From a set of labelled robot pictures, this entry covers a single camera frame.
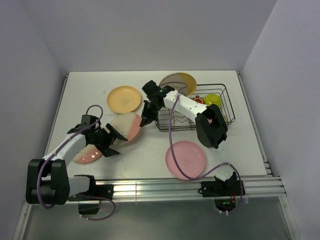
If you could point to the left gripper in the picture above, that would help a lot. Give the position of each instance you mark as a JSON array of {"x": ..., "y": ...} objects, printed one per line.
[{"x": 107, "y": 151}]

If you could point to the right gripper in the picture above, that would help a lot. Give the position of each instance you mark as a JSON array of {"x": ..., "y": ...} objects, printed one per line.
[{"x": 145, "y": 114}]

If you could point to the beige pink branch plate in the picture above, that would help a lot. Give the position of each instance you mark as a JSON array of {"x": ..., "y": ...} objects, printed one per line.
[{"x": 128, "y": 125}]

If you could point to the large pink white plate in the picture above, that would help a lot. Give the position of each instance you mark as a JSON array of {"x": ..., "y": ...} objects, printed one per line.
[{"x": 87, "y": 155}]

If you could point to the beige yellow branch plate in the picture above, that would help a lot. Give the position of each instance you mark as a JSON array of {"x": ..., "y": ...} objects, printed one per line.
[{"x": 180, "y": 80}]

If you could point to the red black mug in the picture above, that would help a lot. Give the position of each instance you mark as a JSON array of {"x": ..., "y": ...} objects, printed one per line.
[{"x": 198, "y": 99}]

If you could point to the lime green bowl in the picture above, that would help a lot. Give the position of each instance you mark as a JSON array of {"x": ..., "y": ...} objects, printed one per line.
[{"x": 213, "y": 98}]

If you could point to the speckled ceramic cup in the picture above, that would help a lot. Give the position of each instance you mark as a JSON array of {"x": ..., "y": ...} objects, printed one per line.
[{"x": 225, "y": 118}]

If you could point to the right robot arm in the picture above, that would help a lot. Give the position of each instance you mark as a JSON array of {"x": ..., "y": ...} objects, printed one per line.
[{"x": 211, "y": 129}]

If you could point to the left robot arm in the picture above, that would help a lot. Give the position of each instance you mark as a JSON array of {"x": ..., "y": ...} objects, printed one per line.
[{"x": 48, "y": 183}]

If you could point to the orange bear plate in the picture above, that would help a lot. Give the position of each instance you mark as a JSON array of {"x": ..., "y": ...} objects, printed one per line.
[{"x": 124, "y": 99}]

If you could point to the pink bear plate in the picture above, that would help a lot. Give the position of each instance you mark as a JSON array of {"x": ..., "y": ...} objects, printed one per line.
[{"x": 186, "y": 160}]

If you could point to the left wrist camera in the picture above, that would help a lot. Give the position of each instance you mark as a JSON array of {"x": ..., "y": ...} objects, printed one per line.
[{"x": 88, "y": 121}]

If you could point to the black wire dish rack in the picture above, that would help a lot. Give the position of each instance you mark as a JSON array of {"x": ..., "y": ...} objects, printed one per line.
[{"x": 179, "y": 122}]

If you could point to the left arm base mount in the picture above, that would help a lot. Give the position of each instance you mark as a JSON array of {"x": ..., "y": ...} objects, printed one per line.
[{"x": 84, "y": 187}]

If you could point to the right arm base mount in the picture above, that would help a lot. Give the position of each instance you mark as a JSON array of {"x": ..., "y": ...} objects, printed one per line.
[{"x": 227, "y": 194}]

